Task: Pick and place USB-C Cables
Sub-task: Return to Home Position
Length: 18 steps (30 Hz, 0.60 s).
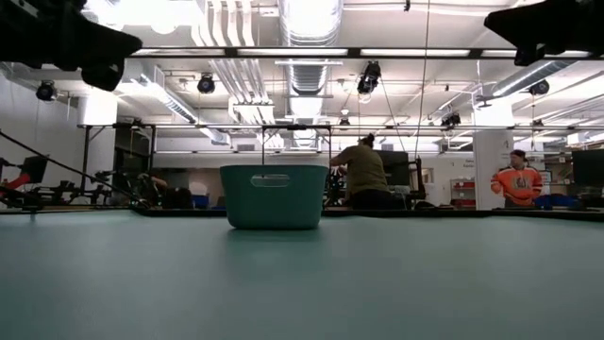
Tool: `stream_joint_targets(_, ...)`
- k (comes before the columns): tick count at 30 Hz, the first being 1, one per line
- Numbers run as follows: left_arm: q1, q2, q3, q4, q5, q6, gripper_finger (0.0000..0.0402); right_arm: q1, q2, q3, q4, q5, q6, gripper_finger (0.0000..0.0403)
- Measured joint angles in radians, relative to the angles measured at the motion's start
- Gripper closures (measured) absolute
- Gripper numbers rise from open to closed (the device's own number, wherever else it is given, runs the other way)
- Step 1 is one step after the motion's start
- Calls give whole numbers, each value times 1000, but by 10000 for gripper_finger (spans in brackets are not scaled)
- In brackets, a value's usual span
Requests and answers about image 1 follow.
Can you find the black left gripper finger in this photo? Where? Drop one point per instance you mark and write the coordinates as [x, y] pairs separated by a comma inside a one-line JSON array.
[[104, 75], [104, 42]]

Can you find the black metal rack frame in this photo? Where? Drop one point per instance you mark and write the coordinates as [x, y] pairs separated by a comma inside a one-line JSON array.
[[296, 127]]

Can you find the black ceiling spotlight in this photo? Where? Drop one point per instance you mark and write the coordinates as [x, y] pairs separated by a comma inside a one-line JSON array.
[[45, 90], [206, 84], [450, 119], [539, 88], [368, 80]]

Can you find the black monitor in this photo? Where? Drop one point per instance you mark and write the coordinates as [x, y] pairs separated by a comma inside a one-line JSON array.
[[35, 169], [587, 167], [396, 167]]

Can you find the black overhead light bar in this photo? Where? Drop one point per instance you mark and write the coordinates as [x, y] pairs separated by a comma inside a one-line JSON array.
[[231, 52]]

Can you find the white square column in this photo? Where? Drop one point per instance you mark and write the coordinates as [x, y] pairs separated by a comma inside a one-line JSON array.
[[486, 165]]

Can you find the silver ventilation duct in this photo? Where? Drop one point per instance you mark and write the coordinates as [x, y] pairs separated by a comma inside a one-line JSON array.
[[309, 28]]

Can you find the shelf with red bins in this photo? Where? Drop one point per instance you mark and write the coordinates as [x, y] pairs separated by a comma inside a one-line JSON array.
[[463, 193]]

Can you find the person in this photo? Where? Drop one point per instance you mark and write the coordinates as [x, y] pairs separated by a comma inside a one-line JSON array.
[[365, 175], [516, 184], [170, 196]]

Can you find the green table mat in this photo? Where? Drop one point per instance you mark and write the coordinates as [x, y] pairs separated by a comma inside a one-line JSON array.
[[330, 283]]

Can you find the teal plastic bin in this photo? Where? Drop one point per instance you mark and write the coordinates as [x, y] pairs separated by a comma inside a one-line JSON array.
[[273, 203]]

